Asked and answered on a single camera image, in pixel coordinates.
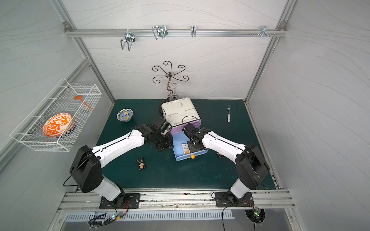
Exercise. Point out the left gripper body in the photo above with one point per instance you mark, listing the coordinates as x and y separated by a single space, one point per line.
163 141

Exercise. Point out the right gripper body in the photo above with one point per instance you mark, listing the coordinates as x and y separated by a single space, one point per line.
194 145

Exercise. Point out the white cookie packet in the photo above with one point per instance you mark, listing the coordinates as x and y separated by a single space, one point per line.
186 149

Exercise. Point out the blue drawer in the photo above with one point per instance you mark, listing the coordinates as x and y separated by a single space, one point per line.
181 148

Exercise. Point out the white drawer cabinet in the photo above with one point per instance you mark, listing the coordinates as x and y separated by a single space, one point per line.
180 112

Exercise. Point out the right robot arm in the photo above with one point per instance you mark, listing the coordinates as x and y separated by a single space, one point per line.
251 164

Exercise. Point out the green table mat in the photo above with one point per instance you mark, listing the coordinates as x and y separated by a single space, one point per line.
207 171

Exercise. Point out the blue patterned bowl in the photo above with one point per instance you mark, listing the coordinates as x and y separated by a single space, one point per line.
125 115

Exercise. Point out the metal fork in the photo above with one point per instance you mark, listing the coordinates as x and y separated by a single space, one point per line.
228 115

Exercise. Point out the orange spatula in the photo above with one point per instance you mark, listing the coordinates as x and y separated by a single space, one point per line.
80 98

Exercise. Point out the white vent strip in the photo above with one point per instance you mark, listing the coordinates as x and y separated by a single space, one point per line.
153 215

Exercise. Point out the orange patterned plate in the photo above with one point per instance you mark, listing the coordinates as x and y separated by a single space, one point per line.
58 125

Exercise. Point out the metal hook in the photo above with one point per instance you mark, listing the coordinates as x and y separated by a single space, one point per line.
128 40
264 33
159 32
193 31

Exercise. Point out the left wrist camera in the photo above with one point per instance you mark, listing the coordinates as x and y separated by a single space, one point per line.
163 125

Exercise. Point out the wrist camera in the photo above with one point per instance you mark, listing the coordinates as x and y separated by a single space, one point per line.
163 125
190 130

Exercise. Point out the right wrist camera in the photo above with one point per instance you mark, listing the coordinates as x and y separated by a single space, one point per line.
190 130

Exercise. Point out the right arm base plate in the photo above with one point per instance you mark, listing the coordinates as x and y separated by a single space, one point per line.
227 199

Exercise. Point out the brown wire mug tree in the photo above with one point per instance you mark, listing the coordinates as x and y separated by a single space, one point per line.
169 75

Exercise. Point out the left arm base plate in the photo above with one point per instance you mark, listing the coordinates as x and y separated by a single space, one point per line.
129 200

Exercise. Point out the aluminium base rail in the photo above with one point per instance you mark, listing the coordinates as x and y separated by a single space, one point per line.
175 199

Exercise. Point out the white wire basket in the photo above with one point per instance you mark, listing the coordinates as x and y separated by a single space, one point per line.
59 100

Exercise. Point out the aluminium top rail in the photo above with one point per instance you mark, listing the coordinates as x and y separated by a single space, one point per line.
172 33

